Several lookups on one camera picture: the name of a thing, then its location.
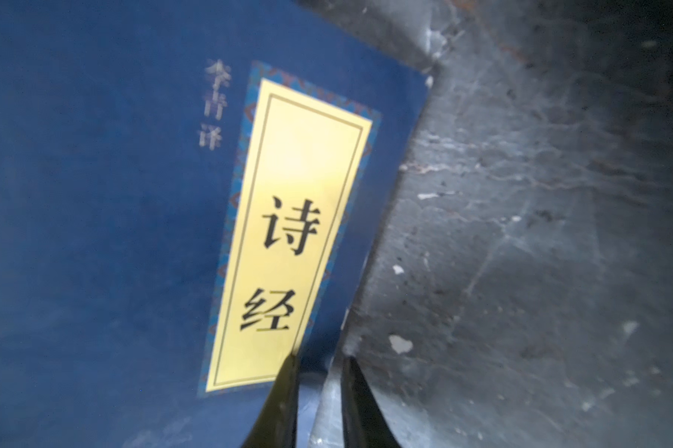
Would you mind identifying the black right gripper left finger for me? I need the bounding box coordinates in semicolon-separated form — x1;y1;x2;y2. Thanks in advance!
241;354;299;448

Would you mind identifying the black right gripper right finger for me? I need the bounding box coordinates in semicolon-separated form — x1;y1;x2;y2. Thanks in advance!
340;357;401;448

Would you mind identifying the blue book yellow label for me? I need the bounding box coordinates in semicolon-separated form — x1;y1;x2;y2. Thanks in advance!
0;1;430;447

